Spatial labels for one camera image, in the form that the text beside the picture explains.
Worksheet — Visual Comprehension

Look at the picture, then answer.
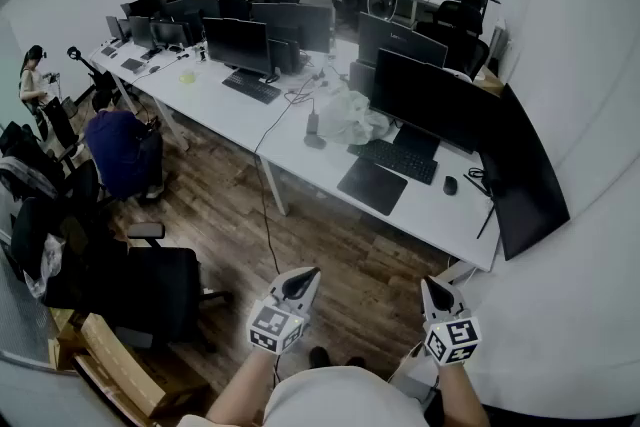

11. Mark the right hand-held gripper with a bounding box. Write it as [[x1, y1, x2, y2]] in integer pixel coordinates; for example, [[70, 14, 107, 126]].
[[420, 277, 482, 367]]

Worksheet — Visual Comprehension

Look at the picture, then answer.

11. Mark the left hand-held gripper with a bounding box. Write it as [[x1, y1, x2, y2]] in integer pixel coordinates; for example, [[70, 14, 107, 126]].
[[248, 267, 322, 356]]

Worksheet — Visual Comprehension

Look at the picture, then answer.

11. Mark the black mouse pad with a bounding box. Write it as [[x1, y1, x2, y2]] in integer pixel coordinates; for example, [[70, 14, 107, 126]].
[[336, 156, 409, 217]]

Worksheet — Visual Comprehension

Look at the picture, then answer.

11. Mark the person's left forearm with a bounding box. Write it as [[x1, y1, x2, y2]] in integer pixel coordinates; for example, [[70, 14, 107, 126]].
[[204, 347, 279, 424]]

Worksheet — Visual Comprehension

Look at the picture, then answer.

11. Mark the person's right forearm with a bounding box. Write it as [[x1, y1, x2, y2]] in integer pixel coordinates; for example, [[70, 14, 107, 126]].
[[437, 362, 491, 427]]

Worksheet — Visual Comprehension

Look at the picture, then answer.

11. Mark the person's white shirt torso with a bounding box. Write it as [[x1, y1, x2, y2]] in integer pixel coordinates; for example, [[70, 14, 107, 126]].
[[177, 364, 431, 427]]

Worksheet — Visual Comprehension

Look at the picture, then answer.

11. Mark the curved black monitor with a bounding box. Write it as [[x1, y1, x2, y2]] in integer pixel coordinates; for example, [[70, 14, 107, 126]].
[[463, 83, 572, 262]]

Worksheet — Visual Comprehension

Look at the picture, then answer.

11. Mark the black keyboard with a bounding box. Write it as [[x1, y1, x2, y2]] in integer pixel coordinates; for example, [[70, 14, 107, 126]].
[[221, 69, 283, 106], [346, 138, 440, 186]]

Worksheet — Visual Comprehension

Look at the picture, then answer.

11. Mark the white plastic bag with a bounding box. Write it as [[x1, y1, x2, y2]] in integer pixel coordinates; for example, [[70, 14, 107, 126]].
[[317, 89, 391, 146]]

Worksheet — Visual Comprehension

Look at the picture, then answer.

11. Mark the large flat black monitor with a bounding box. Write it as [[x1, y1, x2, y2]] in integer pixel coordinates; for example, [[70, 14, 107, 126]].
[[368, 47, 502, 161]]

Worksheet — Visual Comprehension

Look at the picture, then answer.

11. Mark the small black monitor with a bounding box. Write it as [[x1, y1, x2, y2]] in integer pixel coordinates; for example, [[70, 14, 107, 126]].
[[348, 60, 376, 99]]

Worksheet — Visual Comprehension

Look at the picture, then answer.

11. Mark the brown cardboard box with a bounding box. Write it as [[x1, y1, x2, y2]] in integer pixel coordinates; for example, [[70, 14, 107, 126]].
[[474, 67, 504, 96]]

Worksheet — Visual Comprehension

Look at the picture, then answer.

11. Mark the leaning black monitor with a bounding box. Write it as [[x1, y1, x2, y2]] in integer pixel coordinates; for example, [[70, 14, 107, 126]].
[[268, 38, 301, 75]]

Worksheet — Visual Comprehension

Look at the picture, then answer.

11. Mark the clear plastic bag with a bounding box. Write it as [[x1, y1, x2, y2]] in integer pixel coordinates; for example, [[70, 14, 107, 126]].
[[24, 234, 64, 299]]

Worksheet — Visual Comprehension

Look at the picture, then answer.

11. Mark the black mesh office chair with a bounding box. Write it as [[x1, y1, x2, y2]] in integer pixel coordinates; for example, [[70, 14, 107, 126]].
[[414, 20, 491, 79], [433, 0, 484, 36]]

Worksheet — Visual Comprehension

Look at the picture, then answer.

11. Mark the black monitor with logo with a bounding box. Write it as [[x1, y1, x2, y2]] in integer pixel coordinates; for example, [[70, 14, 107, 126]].
[[357, 11, 449, 69]]

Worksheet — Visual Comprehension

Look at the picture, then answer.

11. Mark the tilted black chair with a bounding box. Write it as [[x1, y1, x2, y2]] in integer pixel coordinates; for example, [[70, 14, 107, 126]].
[[67, 46, 119, 91]]

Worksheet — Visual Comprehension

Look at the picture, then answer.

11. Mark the black chair with clothes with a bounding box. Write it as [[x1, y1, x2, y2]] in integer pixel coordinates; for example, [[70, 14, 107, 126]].
[[0, 122, 101, 216]]

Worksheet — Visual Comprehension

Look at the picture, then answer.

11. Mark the long black cable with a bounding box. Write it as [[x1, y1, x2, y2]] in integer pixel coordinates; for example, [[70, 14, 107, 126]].
[[252, 87, 317, 276]]

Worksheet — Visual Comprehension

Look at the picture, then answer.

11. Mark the black cable with plug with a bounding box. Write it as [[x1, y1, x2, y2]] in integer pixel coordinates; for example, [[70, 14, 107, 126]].
[[284, 64, 346, 106]]

